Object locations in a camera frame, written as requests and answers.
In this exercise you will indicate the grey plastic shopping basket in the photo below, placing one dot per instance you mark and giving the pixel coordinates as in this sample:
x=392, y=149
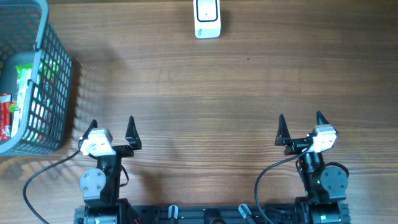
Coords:
x=27, y=36

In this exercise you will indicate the green white small box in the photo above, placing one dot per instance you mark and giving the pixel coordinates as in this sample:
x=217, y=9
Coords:
x=15, y=122

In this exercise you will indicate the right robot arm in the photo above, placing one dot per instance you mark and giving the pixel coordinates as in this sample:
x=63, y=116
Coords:
x=325, y=183

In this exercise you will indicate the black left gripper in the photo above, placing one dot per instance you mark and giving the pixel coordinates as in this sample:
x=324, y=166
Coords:
x=132, y=140

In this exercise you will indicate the red snack packet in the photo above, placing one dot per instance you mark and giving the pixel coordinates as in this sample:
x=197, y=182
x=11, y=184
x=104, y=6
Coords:
x=5, y=116

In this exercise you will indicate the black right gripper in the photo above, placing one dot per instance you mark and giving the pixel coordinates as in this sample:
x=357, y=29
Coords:
x=283, y=139

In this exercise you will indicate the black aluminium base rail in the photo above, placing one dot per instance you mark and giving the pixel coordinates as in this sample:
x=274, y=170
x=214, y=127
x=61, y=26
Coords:
x=276, y=213

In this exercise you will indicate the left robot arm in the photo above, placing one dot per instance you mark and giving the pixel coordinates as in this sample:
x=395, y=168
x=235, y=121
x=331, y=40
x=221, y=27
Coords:
x=101, y=185

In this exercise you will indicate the green snack packet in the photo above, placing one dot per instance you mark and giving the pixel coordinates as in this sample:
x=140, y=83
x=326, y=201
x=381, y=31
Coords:
x=24, y=73

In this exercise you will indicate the white barcode scanner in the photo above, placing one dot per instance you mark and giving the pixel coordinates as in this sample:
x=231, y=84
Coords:
x=207, y=18

